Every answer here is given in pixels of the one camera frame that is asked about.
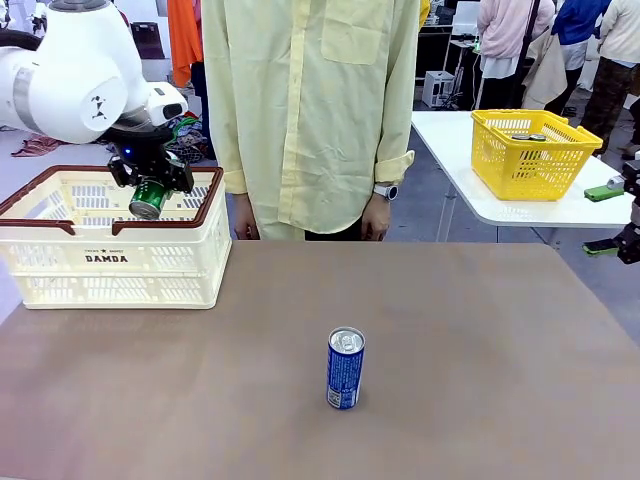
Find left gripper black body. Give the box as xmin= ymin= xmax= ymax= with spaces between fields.
xmin=112 ymin=139 xmax=177 ymax=179

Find person's left forearm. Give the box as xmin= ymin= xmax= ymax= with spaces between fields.
xmin=373 ymin=99 xmax=416 ymax=189

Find person's right forearm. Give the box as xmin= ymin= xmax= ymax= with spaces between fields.
xmin=212 ymin=99 xmax=250 ymax=201

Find yellow plastic basket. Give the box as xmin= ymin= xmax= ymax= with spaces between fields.
xmin=469 ymin=108 xmax=604 ymax=203

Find person's right hand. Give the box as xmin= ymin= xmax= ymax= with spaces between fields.
xmin=233 ymin=192 xmax=261 ymax=240

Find person's left hand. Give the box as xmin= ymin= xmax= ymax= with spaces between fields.
xmin=360 ymin=197 xmax=392 ymax=242

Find checked dark fabric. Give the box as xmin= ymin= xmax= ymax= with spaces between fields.
xmin=167 ymin=142 xmax=207 ymax=165

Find mixed clothes pile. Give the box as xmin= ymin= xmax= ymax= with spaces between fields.
xmin=167 ymin=84 xmax=217 ymax=165

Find white side table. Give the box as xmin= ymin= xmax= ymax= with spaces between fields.
xmin=410 ymin=110 xmax=636 ymax=241

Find dark hanging trousers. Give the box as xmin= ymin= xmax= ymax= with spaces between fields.
xmin=190 ymin=62 xmax=217 ymax=161

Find brownish fabric pile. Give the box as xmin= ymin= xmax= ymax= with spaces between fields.
xmin=12 ymin=137 xmax=69 ymax=157

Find orange hanging garment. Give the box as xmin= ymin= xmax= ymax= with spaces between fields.
xmin=167 ymin=0 xmax=205 ymax=89

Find beige coat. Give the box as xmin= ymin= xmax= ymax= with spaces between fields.
xmin=522 ymin=32 xmax=569 ymax=110

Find person in cream top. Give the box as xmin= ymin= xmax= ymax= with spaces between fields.
xmin=579 ymin=0 xmax=640 ymax=157

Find person in yellow shirt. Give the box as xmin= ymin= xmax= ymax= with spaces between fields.
xmin=202 ymin=0 xmax=422 ymax=242

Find person in blue jacket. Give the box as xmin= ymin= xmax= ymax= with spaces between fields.
xmin=544 ymin=0 xmax=614 ymax=117

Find black trousers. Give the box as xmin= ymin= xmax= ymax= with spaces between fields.
xmin=304 ymin=217 xmax=386 ymax=242

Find person in pink hoodie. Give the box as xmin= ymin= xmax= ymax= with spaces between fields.
xmin=476 ymin=0 xmax=557 ymax=112

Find white computer case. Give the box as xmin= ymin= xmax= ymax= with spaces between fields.
xmin=422 ymin=70 xmax=456 ymax=109

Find black shelf desk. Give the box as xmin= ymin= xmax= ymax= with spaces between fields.
xmin=413 ymin=0 xmax=482 ymax=112

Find cream shopping basket brown handles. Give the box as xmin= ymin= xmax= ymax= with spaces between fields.
xmin=0 ymin=164 xmax=234 ymax=311

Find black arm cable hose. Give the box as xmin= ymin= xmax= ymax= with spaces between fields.
xmin=0 ymin=28 xmax=44 ymax=52

